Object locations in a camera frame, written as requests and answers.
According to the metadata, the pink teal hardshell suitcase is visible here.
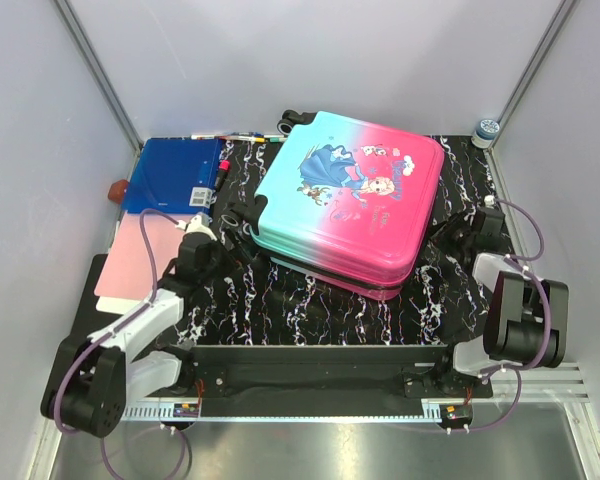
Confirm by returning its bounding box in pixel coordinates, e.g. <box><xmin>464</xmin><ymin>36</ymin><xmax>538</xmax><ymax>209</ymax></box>
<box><xmin>227</xmin><ymin>110</ymin><xmax>444</xmax><ymax>301</ymax></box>

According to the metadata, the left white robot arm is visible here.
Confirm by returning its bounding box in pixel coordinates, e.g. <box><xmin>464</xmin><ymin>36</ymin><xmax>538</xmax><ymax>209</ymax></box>
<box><xmin>40</xmin><ymin>233</ymin><xmax>256</xmax><ymax>438</ymax></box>

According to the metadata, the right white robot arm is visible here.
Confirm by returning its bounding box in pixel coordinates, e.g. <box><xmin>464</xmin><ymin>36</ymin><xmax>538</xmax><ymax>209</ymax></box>
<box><xmin>427</xmin><ymin>206</ymin><xmax>569</xmax><ymax>397</ymax></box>

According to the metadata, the pink white board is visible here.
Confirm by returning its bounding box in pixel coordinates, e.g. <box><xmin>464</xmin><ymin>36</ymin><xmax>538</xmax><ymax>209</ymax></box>
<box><xmin>94</xmin><ymin>213</ymin><xmax>184</xmax><ymax>315</ymax></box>

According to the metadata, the blue folder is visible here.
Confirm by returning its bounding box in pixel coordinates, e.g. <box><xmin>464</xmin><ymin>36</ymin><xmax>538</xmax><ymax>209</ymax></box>
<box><xmin>122</xmin><ymin>138</ymin><xmax>223</xmax><ymax>215</ymax></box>

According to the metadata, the red capped black marker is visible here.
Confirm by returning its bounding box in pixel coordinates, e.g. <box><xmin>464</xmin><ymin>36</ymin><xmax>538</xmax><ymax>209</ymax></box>
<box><xmin>214</xmin><ymin>160</ymin><xmax>231</xmax><ymax>192</ymax></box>

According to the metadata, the blue lidded small jar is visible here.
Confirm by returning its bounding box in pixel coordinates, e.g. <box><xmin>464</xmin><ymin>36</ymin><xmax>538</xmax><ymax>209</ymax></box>
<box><xmin>471</xmin><ymin>119</ymin><xmax>500</xmax><ymax>149</ymax></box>

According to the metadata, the brown red round object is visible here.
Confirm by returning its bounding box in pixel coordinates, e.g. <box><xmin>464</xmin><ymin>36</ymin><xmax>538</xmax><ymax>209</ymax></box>
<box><xmin>107</xmin><ymin>179</ymin><xmax>129</xmax><ymax>205</ymax></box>

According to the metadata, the colourful marker pen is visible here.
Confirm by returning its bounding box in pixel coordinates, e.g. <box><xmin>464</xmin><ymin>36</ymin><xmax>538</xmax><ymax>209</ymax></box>
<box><xmin>217</xmin><ymin>132</ymin><xmax>266</xmax><ymax>143</ymax></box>

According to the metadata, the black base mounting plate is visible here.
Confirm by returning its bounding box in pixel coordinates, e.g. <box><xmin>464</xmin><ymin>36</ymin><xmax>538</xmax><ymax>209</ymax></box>
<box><xmin>147</xmin><ymin>345</ymin><xmax>493</xmax><ymax>399</ymax></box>

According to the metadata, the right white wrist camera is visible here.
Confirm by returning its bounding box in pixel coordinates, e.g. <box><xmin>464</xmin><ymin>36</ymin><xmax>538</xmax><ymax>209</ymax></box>
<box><xmin>484</xmin><ymin>195</ymin><xmax>496</xmax><ymax>208</ymax></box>

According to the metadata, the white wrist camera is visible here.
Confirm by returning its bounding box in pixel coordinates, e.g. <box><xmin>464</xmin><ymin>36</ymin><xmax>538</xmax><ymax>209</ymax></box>
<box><xmin>175</xmin><ymin>213</ymin><xmax>217</xmax><ymax>245</ymax></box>
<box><xmin>484</xmin><ymin>195</ymin><xmax>496</xmax><ymax>208</ymax></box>

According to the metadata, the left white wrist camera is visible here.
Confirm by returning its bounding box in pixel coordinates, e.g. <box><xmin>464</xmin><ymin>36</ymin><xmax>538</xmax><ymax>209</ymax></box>
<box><xmin>175</xmin><ymin>213</ymin><xmax>217</xmax><ymax>245</ymax></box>

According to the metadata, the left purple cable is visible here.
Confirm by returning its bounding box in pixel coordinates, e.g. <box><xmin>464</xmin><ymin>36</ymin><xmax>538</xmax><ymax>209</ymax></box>
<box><xmin>52</xmin><ymin>209</ymin><xmax>187</xmax><ymax>480</ymax></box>

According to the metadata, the aluminium rail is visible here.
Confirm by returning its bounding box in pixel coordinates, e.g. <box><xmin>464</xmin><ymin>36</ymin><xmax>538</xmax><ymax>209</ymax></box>
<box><xmin>121</xmin><ymin>364</ymin><xmax>588</xmax><ymax>425</ymax></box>

